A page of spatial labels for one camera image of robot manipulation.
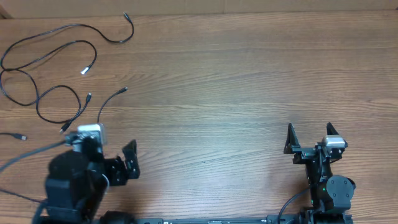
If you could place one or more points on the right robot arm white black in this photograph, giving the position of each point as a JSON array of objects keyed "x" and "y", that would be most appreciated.
[{"x": 330, "y": 194}]

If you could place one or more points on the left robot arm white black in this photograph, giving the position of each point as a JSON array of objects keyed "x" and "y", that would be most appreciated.
[{"x": 79, "y": 178}]

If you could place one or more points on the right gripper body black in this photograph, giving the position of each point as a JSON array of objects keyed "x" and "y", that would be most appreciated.
[{"x": 305, "y": 154}]

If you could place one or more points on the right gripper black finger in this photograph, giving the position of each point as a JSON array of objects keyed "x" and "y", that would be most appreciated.
[
  {"x": 330, "y": 130},
  {"x": 292, "y": 144}
]

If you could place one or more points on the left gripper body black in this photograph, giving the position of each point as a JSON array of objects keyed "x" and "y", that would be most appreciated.
[{"x": 116, "y": 174}]

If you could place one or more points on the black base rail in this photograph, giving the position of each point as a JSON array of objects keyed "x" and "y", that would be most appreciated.
[{"x": 270, "y": 219}]

